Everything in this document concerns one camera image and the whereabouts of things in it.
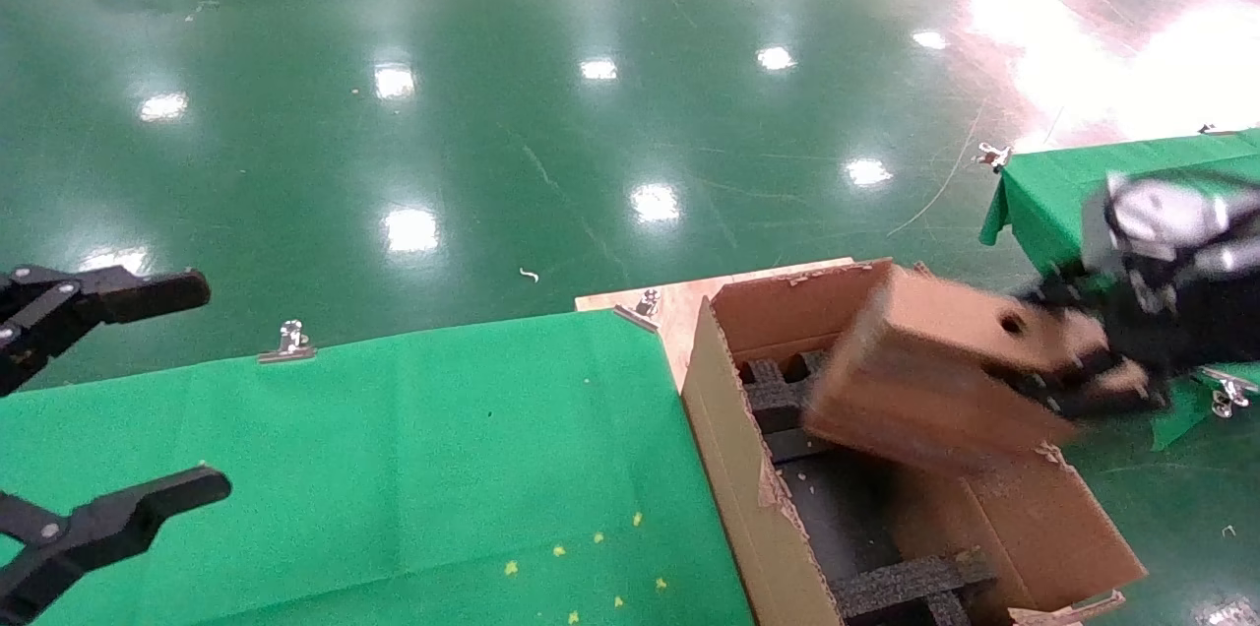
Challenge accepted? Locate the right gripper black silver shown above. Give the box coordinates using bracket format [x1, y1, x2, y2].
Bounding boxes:
[1004, 247, 1260, 418]

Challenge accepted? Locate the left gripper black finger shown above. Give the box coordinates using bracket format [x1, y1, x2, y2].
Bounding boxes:
[0, 264, 212, 398]
[0, 466, 233, 626]

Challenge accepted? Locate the small cardboard box with hole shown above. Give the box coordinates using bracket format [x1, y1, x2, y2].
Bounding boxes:
[800, 264, 1155, 481]

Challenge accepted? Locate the large open cardboard carton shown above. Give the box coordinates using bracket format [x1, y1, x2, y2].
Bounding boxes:
[681, 257, 1148, 626]

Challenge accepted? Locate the large green table cloth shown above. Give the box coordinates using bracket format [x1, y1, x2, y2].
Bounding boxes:
[0, 309, 754, 626]

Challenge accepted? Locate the black foam insert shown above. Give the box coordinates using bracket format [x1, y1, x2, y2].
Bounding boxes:
[740, 350, 1000, 626]

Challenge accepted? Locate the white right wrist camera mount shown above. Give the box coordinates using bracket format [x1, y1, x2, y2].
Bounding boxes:
[1081, 168, 1260, 278]

